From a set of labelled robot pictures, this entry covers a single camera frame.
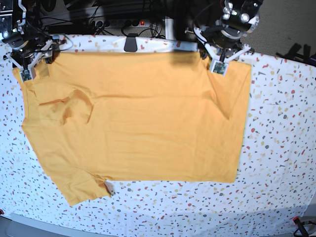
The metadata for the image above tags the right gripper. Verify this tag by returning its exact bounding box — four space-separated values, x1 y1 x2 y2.
2 28 67 71

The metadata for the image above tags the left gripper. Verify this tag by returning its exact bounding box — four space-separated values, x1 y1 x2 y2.
185 9 254 64

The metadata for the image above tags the yellow T-shirt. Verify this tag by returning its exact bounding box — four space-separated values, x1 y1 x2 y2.
19 52 251 205

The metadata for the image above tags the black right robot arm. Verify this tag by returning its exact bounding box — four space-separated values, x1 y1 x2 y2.
0 0 65 71

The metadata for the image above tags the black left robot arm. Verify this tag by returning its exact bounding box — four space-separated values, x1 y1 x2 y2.
187 0 263 62

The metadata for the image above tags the black table clamp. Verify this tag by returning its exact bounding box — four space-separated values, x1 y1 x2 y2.
124 33 138 52

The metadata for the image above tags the white power strip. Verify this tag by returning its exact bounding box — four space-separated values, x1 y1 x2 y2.
92 19 151 28

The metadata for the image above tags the red clamp right corner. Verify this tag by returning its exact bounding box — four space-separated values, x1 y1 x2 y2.
293 216 301 226

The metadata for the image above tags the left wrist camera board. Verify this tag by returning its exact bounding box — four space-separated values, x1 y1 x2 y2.
209 59 229 76

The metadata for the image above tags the white metal post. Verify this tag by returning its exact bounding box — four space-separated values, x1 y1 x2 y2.
164 17 175 40

